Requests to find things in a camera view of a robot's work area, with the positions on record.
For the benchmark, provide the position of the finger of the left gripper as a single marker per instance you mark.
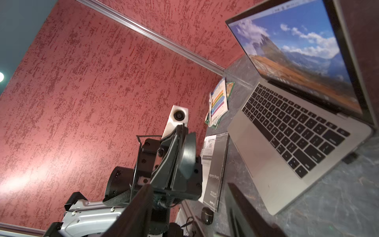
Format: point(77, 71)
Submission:
point(171, 146)
point(187, 161)

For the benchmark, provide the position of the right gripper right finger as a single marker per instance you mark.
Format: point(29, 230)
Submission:
point(243, 218)

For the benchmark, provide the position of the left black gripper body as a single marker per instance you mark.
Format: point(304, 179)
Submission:
point(149, 158)

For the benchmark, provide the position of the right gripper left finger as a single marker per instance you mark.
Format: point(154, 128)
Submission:
point(135, 219)

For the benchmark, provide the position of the black wireless usb receiver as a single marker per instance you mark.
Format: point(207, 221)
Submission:
point(351, 158)

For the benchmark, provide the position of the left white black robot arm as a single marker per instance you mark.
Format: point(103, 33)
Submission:
point(84, 218)

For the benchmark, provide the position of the silver laptop with black keys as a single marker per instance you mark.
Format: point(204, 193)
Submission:
point(310, 108)

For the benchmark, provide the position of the grey setup guide booklet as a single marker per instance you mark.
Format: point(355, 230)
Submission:
point(213, 160)

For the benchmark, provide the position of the small black round object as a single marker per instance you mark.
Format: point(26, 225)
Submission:
point(207, 216)

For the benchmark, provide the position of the colourful folded leaflets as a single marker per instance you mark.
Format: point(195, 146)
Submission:
point(218, 102)

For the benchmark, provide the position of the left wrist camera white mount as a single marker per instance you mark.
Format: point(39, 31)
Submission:
point(178, 116)

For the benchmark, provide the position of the left aluminium corner post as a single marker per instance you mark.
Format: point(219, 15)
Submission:
point(156, 37)

